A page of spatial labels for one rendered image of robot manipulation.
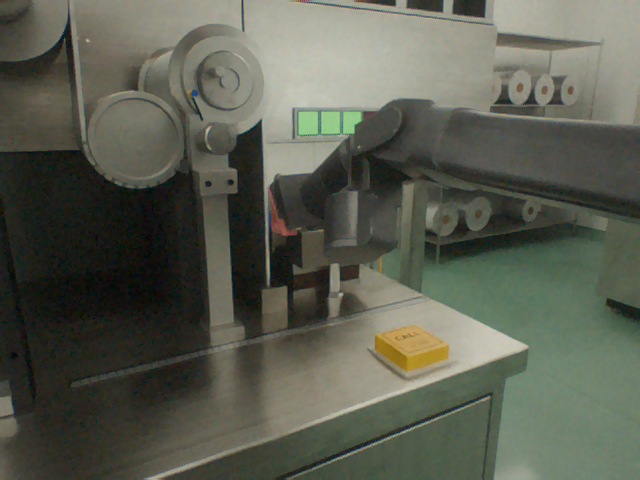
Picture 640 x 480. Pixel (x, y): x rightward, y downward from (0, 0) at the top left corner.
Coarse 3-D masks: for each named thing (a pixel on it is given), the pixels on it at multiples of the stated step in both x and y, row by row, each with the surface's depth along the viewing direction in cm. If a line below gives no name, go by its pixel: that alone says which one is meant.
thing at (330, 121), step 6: (324, 114) 109; (330, 114) 109; (336, 114) 110; (324, 120) 109; (330, 120) 110; (336, 120) 111; (324, 126) 109; (330, 126) 110; (336, 126) 111; (324, 132) 110; (330, 132) 111; (336, 132) 111
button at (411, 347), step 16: (384, 336) 61; (400, 336) 61; (416, 336) 61; (432, 336) 61; (384, 352) 61; (400, 352) 58; (416, 352) 57; (432, 352) 58; (448, 352) 60; (400, 368) 58; (416, 368) 57
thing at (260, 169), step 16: (256, 128) 71; (240, 144) 79; (256, 144) 72; (240, 160) 80; (256, 160) 73; (240, 176) 81; (256, 176) 74; (240, 192) 82; (256, 192) 75; (240, 208) 83; (256, 208) 76; (256, 224) 77
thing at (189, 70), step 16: (192, 48) 61; (208, 48) 62; (224, 48) 63; (240, 48) 64; (192, 64) 61; (256, 64) 65; (192, 80) 62; (256, 80) 66; (256, 96) 66; (208, 112) 64; (224, 112) 65; (240, 112) 66
